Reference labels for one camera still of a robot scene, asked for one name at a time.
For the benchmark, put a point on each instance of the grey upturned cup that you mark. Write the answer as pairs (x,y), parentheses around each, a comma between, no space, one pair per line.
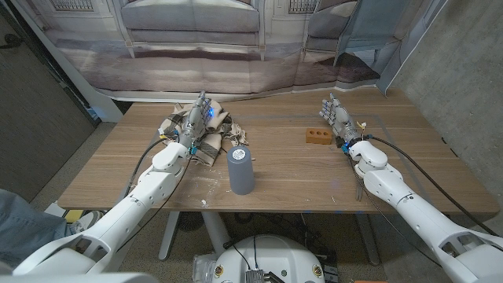
(240,173)

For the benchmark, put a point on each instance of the white table leg frame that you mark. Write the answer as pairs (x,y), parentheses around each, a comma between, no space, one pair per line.
(169,239)

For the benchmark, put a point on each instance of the orange brick block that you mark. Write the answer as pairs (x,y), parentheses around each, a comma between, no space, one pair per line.
(318,136)

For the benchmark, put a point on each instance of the silver finned module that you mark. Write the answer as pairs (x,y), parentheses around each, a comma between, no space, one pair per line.
(254,276)

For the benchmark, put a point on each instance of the person's leg in jeans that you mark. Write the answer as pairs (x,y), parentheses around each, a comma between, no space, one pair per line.
(23,228)

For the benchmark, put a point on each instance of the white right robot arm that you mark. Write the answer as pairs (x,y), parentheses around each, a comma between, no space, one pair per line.
(412,212)

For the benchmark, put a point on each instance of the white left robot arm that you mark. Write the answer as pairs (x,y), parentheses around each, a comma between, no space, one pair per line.
(129,204)

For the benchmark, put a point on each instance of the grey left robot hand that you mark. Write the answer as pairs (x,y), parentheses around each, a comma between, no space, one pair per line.
(194,118)

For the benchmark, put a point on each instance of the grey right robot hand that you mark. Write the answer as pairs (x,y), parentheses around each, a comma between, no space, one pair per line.
(342,118)

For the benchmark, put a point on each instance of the black round floor object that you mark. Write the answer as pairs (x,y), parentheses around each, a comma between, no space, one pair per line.
(188,222)

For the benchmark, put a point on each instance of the printed sofa room backdrop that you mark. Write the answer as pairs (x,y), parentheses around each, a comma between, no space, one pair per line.
(236,70)

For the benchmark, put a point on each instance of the yellow flat object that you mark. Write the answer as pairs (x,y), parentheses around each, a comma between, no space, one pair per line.
(74,216)

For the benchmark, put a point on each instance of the clear plastic floor box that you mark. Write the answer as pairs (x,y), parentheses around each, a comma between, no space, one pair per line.
(202,269)

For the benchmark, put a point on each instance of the grey white sneaker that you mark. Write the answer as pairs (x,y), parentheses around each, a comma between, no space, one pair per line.
(88,220)

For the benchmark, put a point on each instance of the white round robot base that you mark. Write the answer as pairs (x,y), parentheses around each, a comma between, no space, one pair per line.
(275,255)

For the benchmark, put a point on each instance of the beige plaid fringed scarf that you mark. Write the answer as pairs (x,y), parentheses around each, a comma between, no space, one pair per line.
(218,145)

